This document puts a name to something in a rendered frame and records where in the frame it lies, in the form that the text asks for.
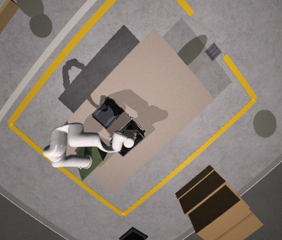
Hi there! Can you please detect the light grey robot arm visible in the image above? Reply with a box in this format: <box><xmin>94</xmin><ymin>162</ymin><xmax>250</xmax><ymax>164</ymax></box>
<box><xmin>43</xmin><ymin>122</ymin><xmax>136</xmax><ymax>169</ymax></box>

